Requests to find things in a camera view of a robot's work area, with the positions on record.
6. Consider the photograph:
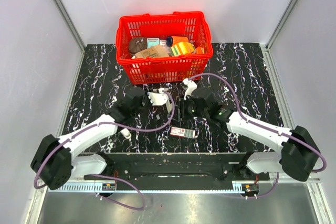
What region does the white stapler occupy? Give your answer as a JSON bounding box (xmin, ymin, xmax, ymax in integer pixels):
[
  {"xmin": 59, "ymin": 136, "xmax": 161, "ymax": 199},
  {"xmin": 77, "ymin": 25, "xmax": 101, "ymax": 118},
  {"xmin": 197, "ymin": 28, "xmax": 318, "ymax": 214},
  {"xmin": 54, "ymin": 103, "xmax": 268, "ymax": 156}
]
[{"xmin": 120, "ymin": 129, "xmax": 132, "ymax": 139}]

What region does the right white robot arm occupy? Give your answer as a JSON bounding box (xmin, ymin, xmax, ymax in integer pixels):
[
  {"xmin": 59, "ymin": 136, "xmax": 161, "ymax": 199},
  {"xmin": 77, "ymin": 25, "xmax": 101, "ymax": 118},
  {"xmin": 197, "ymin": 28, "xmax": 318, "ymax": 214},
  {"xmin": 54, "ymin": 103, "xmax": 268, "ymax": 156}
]
[{"xmin": 177, "ymin": 88, "xmax": 320, "ymax": 182}]

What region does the teal white small box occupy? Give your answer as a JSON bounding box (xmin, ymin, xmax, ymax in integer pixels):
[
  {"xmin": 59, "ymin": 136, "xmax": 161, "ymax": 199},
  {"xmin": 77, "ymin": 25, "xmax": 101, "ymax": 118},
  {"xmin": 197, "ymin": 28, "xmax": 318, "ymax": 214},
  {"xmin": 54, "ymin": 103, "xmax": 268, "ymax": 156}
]
[{"xmin": 146, "ymin": 37, "xmax": 160, "ymax": 48}]

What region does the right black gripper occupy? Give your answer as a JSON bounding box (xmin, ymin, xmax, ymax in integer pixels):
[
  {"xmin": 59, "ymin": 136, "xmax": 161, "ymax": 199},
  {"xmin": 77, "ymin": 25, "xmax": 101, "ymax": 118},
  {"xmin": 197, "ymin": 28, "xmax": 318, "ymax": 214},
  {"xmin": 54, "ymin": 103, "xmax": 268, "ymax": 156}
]
[{"xmin": 168, "ymin": 94, "xmax": 209, "ymax": 122}]

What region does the red white staple box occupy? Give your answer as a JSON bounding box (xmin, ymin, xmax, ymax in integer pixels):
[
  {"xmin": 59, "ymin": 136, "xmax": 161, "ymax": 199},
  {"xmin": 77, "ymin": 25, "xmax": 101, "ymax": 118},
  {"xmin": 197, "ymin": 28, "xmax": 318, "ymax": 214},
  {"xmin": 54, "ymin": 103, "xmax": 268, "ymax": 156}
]
[{"xmin": 170, "ymin": 127, "xmax": 196, "ymax": 138}]

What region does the red plastic shopping basket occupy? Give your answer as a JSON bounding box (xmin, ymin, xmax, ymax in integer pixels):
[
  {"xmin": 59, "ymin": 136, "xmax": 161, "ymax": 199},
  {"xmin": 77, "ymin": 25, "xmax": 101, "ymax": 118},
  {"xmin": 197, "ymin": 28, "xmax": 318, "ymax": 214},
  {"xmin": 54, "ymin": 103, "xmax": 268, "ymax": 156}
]
[{"xmin": 115, "ymin": 11, "xmax": 214, "ymax": 84}]

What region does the orange snack packet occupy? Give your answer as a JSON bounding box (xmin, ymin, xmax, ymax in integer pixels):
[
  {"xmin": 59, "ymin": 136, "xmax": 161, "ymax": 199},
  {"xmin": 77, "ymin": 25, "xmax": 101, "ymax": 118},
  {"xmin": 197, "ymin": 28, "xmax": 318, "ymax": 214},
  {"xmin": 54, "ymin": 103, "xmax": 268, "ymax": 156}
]
[{"xmin": 193, "ymin": 46, "xmax": 204, "ymax": 54}]

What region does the yellow green snack pack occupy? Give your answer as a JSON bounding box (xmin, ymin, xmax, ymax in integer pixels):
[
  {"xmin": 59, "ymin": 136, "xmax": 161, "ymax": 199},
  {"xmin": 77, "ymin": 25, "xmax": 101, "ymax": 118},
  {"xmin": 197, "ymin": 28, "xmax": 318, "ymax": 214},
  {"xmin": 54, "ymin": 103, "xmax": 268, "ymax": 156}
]
[{"xmin": 170, "ymin": 42, "xmax": 195, "ymax": 57}]

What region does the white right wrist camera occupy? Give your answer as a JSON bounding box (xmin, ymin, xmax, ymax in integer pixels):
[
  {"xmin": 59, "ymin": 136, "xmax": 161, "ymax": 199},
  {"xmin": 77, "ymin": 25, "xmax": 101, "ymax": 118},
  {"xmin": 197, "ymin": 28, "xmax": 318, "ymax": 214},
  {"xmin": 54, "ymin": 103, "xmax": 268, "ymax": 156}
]
[{"xmin": 181, "ymin": 78, "xmax": 197, "ymax": 101}]

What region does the brown cardboard packet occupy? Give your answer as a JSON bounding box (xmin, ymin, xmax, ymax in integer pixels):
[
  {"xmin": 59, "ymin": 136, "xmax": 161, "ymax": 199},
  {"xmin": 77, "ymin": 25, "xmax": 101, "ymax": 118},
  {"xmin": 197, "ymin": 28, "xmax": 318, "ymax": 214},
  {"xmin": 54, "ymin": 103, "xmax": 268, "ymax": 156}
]
[{"xmin": 135, "ymin": 45, "xmax": 170, "ymax": 59}]

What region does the orange bottle blue cap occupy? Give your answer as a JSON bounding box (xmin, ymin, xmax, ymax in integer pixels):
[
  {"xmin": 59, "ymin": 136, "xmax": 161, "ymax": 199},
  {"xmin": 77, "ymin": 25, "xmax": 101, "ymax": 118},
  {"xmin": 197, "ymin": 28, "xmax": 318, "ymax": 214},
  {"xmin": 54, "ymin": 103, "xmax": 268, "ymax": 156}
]
[{"xmin": 166, "ymin": 36, "xmax": 189, "ymax": 47}]

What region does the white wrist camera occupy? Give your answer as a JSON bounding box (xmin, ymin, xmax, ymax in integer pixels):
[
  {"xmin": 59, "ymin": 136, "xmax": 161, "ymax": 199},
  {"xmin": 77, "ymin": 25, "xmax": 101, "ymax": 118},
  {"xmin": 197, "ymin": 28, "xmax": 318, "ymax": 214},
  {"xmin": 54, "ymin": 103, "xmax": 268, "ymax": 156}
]
[
  {"xmin": 148, "ymin": 88, "xmax": 169, "ymax": 106},
  {"xmin": 181, "ymin": 78, "xmax": 197, "ymax": 101}
]

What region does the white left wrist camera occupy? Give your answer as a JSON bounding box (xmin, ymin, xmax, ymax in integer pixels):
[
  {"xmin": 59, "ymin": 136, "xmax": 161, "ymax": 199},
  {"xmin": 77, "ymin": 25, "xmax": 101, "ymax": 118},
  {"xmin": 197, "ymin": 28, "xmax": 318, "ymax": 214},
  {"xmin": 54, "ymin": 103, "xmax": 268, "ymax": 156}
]
[{"xmin": 148, "ymin": 88, "xmax": 169, "ymax": 106}]

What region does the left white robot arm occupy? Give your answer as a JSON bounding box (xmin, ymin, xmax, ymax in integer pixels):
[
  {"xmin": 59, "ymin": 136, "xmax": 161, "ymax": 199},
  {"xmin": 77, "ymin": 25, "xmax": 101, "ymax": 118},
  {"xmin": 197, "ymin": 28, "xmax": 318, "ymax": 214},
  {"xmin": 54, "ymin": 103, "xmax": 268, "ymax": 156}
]
[{"xmin": 30, "ymin": 87, "xmax": 150, "ymax": 190}]

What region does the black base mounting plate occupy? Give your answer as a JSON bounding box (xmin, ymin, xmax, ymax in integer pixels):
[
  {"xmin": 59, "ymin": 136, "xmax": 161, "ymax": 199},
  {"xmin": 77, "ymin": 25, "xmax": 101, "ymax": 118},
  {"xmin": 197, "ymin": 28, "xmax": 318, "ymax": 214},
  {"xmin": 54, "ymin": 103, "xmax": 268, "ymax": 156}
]
[{"xmin": 100, "ymin": 153, "xmax": 270, "ymax": 181}]

